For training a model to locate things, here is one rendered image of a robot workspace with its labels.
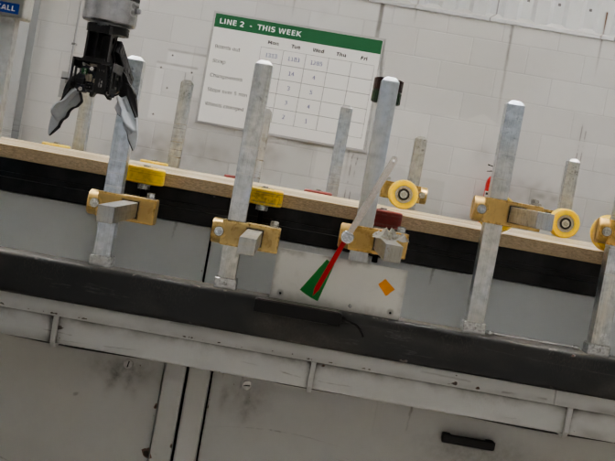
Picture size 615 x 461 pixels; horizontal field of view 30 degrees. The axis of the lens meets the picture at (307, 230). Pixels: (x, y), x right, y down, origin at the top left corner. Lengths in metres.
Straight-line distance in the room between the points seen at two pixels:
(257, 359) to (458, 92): 7.28
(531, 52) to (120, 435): 7.32
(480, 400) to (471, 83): 7.24
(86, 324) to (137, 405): 0.32
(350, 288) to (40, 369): 0.75
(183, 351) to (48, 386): 0.41
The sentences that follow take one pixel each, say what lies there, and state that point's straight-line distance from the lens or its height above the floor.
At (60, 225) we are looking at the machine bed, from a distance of 2.53.
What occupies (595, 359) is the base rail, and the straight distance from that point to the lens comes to 2.33.
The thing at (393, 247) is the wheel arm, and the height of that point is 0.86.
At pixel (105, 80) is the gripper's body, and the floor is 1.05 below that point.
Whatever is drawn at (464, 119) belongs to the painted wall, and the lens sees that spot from 9.45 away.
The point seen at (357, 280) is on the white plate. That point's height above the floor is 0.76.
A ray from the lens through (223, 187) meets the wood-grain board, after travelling 2.44.
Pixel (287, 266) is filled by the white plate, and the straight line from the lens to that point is 2.26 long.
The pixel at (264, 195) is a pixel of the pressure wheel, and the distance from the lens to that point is 2.36.
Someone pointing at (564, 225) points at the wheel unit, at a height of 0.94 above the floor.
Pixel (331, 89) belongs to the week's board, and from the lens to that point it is 9.49.
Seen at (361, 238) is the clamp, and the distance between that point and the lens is 2.26.
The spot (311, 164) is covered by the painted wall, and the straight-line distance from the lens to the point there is 9.49.
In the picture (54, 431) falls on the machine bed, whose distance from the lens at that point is 2.63.
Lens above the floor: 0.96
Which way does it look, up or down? 3 degrees down
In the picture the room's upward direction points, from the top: 10 degrees clockwise
